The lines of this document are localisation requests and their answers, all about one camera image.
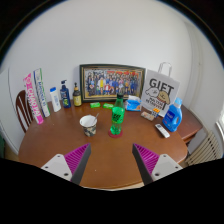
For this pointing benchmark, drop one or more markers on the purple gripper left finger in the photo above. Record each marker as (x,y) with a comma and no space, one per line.
(70,166)

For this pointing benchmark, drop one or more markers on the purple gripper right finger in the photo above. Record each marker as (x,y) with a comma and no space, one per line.
(152,166)

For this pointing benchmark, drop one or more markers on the green plastic soda bottle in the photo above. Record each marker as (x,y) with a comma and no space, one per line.
(118,112)

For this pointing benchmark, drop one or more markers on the white remote control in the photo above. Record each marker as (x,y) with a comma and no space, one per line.
(162,130)

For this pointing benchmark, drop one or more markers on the paper cup with spoon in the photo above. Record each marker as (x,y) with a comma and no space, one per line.
(88,123)

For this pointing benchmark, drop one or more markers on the round red coaster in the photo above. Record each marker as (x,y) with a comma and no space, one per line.
(115,135)

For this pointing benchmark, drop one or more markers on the small snack packet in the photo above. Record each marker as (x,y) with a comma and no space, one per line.
(147,116)

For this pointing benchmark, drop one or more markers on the blue detergent bottle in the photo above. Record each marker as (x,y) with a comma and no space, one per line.
(173,116)

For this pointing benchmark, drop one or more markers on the rubik's cube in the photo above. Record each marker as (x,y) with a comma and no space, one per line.
(155,112)

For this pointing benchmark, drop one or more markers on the white radiator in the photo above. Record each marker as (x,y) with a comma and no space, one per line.
(208,150)

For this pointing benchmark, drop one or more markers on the amber pump bottle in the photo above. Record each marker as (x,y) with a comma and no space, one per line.
(76,96)

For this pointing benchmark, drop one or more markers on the dark blue pump bottle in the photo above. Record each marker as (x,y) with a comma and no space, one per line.
(65,97)

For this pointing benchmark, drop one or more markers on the brown wooden chair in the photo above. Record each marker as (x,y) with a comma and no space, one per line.
(23,110)

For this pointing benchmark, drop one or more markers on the white gift paper bag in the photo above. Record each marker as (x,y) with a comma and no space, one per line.
(159,91)

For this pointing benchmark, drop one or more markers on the white lotion bottle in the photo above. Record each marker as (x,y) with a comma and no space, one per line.
(55,99)

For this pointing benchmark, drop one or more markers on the framed group photo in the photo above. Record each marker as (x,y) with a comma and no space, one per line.
(102,82)

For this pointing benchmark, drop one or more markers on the pink toothpaste box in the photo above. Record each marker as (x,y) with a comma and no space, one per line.
(32,99)

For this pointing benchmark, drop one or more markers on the green white toothpaste box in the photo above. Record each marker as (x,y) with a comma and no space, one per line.
(40,92)

